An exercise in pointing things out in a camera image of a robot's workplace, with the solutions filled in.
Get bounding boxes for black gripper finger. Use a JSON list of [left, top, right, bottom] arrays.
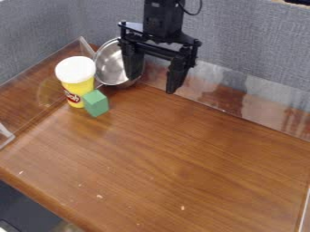
[[122, 42, 145, 81], [166, 54, 189, 94]]

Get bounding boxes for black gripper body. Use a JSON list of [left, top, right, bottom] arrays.
[[120, 21, 202, 67]]

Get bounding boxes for green block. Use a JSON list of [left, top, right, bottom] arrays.
[[83, 90, 110, 117]]

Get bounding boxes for silver metal pot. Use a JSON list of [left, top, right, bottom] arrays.
[[94, 38, 137, 88]]

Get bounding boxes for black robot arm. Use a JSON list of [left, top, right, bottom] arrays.
[[118, 0, 202, 94]]

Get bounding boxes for yellow play-doh can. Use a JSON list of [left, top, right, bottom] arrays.
[[55, 56, 97, 108]]

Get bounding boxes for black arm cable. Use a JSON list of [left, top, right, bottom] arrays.
[[176, 0, 204, 16]]

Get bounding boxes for clear acrylic barrier panel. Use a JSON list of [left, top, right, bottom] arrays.
[[0, 38, 310, 149]]

